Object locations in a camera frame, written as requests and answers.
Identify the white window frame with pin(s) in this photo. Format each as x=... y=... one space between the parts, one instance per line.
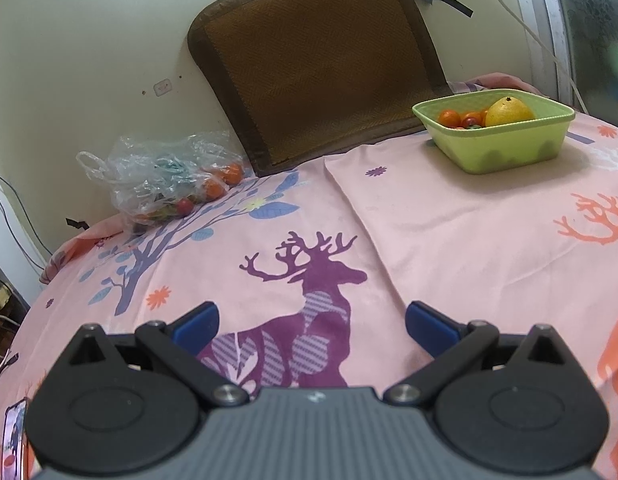
x=544 y=25

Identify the black tape strip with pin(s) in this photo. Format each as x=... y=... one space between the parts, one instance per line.
x=76 y=223

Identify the pink deer print bedsheet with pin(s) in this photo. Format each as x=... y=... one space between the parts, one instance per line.
x=439 y=240

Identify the clear plastic bag with produce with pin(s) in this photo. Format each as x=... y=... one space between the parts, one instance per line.
x=164 y=175

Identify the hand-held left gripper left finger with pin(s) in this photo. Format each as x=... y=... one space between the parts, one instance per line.
x=196 y=324

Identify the large yellow citrus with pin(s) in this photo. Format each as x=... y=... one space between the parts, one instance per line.
x=509 y=111

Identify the green plastic basin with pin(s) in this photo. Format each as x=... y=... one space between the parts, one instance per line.
x=509 y=147

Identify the brown woven cushion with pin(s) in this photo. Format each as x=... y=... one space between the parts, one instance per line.
x=314 y=65

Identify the smartphone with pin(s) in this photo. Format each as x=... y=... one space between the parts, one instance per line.
x=14 y=440

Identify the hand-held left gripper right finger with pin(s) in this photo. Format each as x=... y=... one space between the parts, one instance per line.
x=430 y=325

